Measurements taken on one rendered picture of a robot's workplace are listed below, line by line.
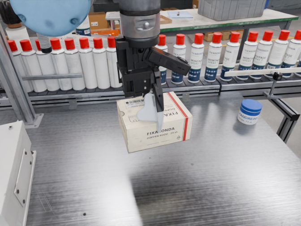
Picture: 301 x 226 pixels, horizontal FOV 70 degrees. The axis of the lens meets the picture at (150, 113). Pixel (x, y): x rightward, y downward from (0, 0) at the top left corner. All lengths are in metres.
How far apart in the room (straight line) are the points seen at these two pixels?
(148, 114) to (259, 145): 0.44
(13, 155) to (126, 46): 0.37
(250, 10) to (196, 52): 1.83
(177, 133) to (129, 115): 0.12
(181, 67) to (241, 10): 2.16
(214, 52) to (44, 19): 0.75
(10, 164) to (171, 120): 0.37
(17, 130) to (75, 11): 0.46
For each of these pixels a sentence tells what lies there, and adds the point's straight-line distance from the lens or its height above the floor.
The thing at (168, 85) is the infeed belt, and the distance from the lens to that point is 0.94.
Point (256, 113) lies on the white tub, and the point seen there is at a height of 0.88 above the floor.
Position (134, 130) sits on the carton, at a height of 1.02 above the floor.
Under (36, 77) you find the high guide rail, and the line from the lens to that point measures 0.94.
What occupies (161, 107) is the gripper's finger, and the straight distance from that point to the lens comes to 0.46.
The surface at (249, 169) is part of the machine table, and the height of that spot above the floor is 0.83.
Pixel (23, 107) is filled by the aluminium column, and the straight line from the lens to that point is 0.87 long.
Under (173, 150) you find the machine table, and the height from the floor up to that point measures 0.83.
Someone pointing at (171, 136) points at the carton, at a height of 0.98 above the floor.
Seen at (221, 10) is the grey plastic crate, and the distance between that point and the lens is 2.46.
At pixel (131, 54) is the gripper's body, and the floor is 1.18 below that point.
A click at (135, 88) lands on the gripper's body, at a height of 1.10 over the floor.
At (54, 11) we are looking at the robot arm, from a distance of 0.27.
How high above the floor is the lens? 1.33
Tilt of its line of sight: 36 degrees down
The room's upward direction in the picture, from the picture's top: straight up
